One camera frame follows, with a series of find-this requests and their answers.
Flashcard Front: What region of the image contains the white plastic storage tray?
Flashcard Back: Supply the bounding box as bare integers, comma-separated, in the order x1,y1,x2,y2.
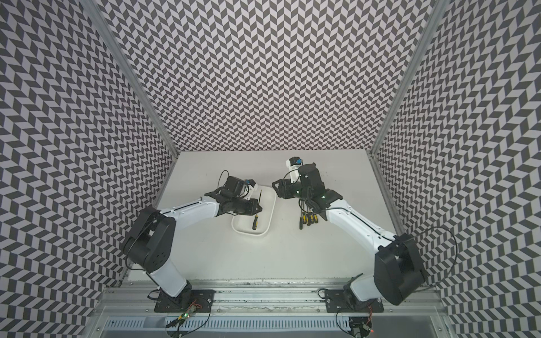
231,186,277,237

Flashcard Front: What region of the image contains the file tool yellow black handle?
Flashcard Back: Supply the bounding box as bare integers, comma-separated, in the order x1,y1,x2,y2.
252,190,262,231

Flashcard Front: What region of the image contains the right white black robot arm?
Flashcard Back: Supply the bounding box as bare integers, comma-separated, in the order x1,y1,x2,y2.
272,156,428,308

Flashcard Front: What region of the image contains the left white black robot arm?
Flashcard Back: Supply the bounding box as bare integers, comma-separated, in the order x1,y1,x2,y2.
121,176,263,309

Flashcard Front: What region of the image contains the left base wiring with board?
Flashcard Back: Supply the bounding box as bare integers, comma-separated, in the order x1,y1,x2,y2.
165,295,212,338

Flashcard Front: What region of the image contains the base wiring with board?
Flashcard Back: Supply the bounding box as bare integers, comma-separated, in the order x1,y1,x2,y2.
316,286,375,338
165,295,212,338

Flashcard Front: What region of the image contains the right base wiring with board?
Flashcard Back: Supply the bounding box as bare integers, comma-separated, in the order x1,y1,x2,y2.
316,286,375,338

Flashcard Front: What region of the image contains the left wrist camera white blue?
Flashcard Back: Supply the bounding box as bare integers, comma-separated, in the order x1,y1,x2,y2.
243,179,258,200

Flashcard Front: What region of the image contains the wrist camera white blue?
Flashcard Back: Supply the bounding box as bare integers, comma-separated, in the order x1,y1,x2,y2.
243,179,258,200
286,156,303,184

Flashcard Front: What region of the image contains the right wrist camera white blue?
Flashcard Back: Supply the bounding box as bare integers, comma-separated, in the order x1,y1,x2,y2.
286,156,303,184

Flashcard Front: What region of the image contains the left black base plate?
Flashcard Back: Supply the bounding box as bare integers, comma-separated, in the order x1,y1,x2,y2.
154,290,216,313

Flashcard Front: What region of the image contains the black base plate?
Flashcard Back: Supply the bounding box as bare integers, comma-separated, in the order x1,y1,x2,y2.
154,290,216,313
317,288,384,313

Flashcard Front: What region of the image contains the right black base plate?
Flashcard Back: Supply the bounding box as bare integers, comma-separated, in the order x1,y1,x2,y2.
317,288,384,313

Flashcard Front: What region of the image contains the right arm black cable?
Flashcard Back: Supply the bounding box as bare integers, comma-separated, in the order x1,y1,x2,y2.
411,225,459,292

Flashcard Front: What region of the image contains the aluminium front rail frame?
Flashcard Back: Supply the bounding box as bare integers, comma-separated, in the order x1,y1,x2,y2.
83,279,456,337

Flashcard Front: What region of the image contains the right aluminium corner post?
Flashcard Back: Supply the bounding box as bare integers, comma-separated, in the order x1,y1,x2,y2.
369,0,450,156

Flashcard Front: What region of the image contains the aluminium corner post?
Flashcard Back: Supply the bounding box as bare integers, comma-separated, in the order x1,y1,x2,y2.
79,0,179,158
369,0,450,156

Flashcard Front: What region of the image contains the left aluminium corner post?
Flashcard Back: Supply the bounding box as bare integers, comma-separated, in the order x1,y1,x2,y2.
79,0,179,158

